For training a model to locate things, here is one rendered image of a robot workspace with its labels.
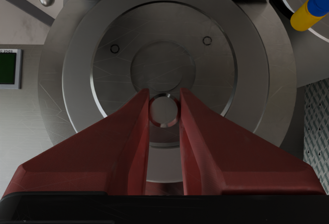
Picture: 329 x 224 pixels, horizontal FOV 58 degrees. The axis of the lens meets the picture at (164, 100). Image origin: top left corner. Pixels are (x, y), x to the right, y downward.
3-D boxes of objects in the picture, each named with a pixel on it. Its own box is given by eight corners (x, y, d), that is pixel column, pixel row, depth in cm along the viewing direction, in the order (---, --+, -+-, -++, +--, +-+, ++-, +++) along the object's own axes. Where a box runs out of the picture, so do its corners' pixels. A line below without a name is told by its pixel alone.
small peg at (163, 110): (185, 122, 12) (151, 132, 12) (183, 123, 15) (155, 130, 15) (176, 88, 12) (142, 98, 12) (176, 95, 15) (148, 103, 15)
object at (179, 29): (230, -8, 15) (246, 141, 14) (224, 8, 17) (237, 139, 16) (84, 5, 15) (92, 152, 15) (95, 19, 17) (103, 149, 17)
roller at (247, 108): (284, -9, 16) (253, 201, 16) (219, 73, 42) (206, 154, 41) (82, -38, 17) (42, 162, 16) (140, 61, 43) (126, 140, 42)
